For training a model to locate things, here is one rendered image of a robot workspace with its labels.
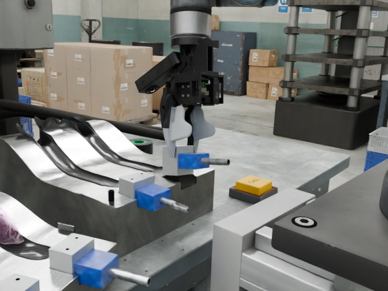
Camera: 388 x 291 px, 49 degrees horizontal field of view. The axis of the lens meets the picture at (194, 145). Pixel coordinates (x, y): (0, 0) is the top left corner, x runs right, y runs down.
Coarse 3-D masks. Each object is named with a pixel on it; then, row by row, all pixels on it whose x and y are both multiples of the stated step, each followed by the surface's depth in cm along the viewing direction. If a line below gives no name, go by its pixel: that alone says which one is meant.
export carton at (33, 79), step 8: (24, 72) 577; (32, 72) 567; (40, 72) 557; (24, 80) 580; (32, 80) 568; (40, 80) 558; (24, 88) 583; (32, 88) 570; (40, 88) 561; (32, 96) 575; (40, 96) 565
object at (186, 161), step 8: (168, 152) 79; (176, 152) 78; (184, 152) 79; (192, 152) 80; (200, 152) 79; (168, 160) 79; (176, 160) 78; (184, 160) 77; (192, 160) 76; (200, 160) 76; (208, 160) 76; (216, 160) 75; (224, 160) 74; (168, 168) 79; (176, 168) 78; (184, 168) 77; (192, 168) 76; (200, 168) 77
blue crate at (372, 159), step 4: (368, 152) 359; (372, 152) 357; (376, 152) 355; (368, 156) 360; (372, 156) 358; (376, 156) 356; (380, 156) 354; (384, 156) 352; (368, 160) 360; (372, 160) 357; (376, 160) 356; (380, 160) 354; (384, 160) 353; (368, 164) 360; (372, 164) 359; (376, 164) 357; (364, 168) 363; (368, 168) 362
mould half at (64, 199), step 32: (64, 128) 95; (96, 128) 99; (0, 160) 86; (32, 160) 82; (96, 160) 89; (160, 160) 91; (32, 192) 81; (64, 192) 74; (96, 192) 71; (192, 192) 81; (96, 224) 70; (128, 224) 69; (160, 224) 75
